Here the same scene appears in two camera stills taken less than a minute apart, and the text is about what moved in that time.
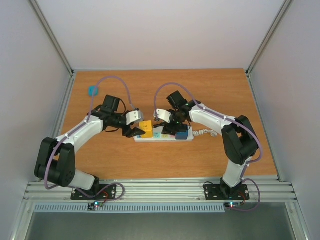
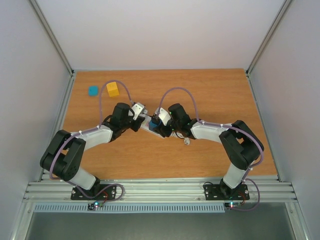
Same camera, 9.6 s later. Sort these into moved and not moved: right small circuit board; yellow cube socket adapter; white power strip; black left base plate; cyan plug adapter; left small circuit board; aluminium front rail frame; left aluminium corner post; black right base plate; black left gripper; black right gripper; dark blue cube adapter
Moved: black left gripper; yellow cube socket adapter; dark blue cube adapter; white power strip
Not moved: left aluminium corner post; black right base plate; left small circuit board; black left base plate; black right gripper; aluminium front rail frame; right small circuit board; cyan plug adapter
